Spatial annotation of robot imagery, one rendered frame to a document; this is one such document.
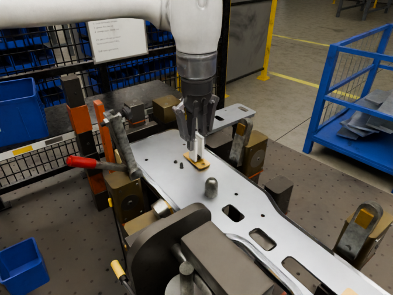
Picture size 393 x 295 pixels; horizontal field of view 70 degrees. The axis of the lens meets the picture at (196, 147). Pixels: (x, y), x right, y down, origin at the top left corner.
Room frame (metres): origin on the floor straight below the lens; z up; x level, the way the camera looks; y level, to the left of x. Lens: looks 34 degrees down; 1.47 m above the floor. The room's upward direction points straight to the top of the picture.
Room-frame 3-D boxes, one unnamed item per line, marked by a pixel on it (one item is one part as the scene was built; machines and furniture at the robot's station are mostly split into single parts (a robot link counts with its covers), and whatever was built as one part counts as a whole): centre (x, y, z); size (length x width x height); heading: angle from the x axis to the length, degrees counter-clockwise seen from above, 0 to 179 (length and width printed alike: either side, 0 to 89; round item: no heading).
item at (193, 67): (0.63, 0.00, 1.28); 0.09 x 0.09 x 0.06
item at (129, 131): (0.81, 0.19, 0.85); 0.12 x 0.03 x 0.30; 127
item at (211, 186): (0.50, -0.04, 1.02); 0.03 x 0.03 x 0.07
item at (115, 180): (0.49, 0.18, 0.87); 0.10 x 0.07 x 0.35; 127
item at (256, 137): (0.68, -0.17, 0.87); 0.12 x 0.07 x 0.35; 127
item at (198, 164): (0.63, 0.00, 1.01); 0.08 x 0.04 x 0.01; 37
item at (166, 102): (0.89, 0.10, 0.88); 0.08 x 0.08 x 0.36; 37
